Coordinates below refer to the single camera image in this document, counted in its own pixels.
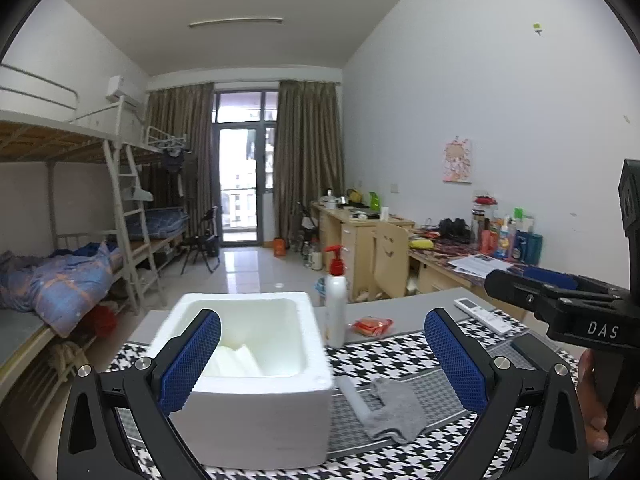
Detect black folding chair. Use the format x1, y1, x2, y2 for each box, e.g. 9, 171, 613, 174
180, 206, 221, 275

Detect ceiling tube light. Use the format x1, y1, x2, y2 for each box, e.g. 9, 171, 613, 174
189, 17, 284, 28

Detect houndstooth table mat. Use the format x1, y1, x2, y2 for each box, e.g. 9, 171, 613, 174
102, 305, 591, 480

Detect blue plaid mattress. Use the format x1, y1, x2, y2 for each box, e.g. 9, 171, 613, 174
125, 207, 190, 241

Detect orange snack packet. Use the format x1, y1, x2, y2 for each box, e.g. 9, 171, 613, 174
350, 316, 394, 337

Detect brown curtain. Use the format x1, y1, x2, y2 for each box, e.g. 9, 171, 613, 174
145, 84, 216, 246
276, 80, 346, 248

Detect white spray bottle red trigger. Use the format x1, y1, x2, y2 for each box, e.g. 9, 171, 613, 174
324, 245, 349, 348

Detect black smartphone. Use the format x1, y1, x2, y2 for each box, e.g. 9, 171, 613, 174
510, 332, 558, 373

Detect white remote control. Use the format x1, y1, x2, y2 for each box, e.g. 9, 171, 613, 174
454, 297, 513, 336

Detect wooden chair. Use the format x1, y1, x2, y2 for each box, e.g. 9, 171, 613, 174
370, 222, 411, 301

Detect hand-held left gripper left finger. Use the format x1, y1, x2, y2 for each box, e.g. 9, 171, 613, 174
56, 308, 222, 480

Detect person's right hand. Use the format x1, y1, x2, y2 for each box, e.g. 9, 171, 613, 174
577, 347, 611, 452

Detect dark blue shampoo bottle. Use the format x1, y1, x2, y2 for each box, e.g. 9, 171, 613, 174
522, 232, 543, 266

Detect steel tumbler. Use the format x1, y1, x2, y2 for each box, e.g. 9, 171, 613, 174
471, 205, 486, 246

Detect blue plaid quilt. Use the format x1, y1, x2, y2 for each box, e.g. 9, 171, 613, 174
0, 242, 121, 337

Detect wooden desk patterned cover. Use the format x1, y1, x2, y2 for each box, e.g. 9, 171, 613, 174
407, 230, 531, 321

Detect glass balcony door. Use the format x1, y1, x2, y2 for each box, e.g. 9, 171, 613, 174
212, 91, 278, 246

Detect pink cartoon wall poster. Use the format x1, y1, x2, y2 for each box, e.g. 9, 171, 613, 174
442, 136, 473, 183

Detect printed paper sheets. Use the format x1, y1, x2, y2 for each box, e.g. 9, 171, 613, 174
448, 254, 511, 277

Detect red cloth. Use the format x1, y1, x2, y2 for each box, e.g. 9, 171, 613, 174
90, 305, 118, 338

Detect wooden desk with drawers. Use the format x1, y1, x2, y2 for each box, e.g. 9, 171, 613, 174
311, 201, 416, 303

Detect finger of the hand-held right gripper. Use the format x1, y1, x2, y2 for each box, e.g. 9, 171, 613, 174
484, 270, 616, 331
522, 266, 628, 296

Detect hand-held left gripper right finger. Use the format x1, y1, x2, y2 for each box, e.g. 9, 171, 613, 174
424, 308, 591, 480

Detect white air conditioner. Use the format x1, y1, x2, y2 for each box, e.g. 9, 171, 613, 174
105, 76, 142, 108

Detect white bunk bed ladder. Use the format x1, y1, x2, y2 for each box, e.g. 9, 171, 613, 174
102, 140, 166, 316

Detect hanging dark clothes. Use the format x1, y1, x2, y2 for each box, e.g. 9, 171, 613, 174
160, 147, 186, 176

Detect white foam box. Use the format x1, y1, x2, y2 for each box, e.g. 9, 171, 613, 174
148, 291, 335, 471

